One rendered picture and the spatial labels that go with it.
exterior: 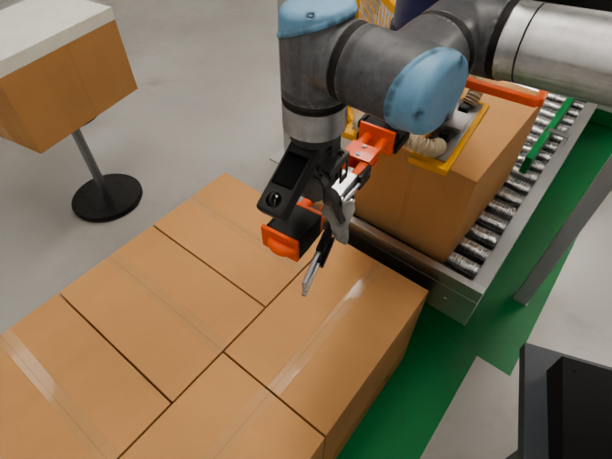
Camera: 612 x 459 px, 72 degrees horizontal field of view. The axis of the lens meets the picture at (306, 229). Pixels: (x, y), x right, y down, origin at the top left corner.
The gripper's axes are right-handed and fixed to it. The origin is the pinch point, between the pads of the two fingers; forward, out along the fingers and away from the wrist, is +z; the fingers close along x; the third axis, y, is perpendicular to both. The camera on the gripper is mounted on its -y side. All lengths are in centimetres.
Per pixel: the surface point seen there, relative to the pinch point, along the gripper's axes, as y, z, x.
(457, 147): 52, 11, -12
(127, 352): -22, 68, 51
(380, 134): 29.8, -1.6, 0.6
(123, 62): 75, 45, 153
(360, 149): 23.1, -1.4, 1.8
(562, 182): 209, 122, -54
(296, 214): 0.3, -2.3, 2.2
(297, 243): -5.0, -2.2, -1.5
